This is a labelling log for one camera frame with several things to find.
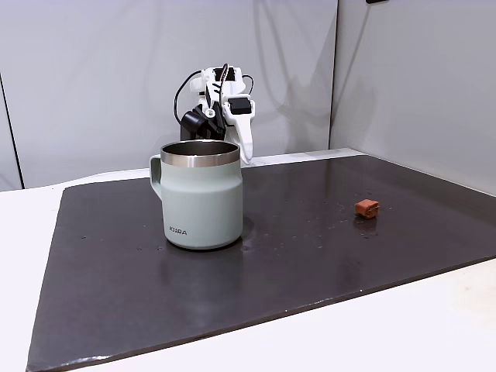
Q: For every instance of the red-brown cube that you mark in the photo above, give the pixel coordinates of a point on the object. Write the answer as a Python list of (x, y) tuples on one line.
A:
[(364, 208)]

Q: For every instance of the pale green steel mug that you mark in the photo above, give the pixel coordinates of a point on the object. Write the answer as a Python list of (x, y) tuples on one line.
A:
[(201, 201)]

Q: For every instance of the dark grey table mat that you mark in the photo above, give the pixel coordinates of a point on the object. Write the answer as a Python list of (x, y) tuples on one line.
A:
[(310, 263)]

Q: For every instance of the black wall fixture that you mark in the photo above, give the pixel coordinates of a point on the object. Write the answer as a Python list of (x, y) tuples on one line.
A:
[(376, 1)]

